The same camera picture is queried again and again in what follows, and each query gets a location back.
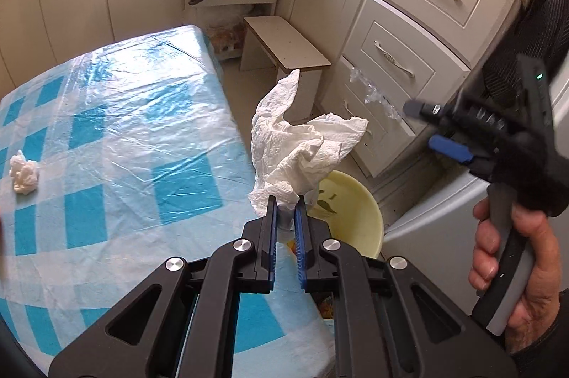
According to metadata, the clear plastic film strip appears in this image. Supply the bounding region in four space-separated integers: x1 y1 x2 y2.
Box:
350 65 402 123

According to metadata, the blue checked tablecloth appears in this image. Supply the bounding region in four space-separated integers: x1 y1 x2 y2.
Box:
0 24 335 378

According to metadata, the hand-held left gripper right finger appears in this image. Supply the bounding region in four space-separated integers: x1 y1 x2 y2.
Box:
294 195 519 378

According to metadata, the white paper towel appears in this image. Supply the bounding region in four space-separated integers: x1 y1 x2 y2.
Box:
248 69 371 224

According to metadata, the crumpled white tissue ball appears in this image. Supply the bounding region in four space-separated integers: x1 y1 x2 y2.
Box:
9 150 41 196

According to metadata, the person's right hand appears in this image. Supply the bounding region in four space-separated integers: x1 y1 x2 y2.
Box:
468 197 562 355

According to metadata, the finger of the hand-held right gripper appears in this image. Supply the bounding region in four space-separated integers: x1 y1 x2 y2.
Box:
403 99 451 128
429 135 476 166

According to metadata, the person's right forearm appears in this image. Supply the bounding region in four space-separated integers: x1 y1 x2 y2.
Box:
510 288 569 378

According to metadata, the black mesh chair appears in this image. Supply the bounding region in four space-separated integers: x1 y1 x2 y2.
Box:
479 0 569 96

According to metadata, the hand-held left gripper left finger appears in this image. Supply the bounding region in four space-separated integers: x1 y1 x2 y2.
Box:
49 195 279 378

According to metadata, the yellow plastic basin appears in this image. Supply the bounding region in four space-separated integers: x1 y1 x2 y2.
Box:
306 169 385 259

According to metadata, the white appliance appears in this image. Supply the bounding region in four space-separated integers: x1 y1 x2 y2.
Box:
381 168 495 274

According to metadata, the small wooden stool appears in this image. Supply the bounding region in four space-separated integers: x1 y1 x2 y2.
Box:
240 16 333 117

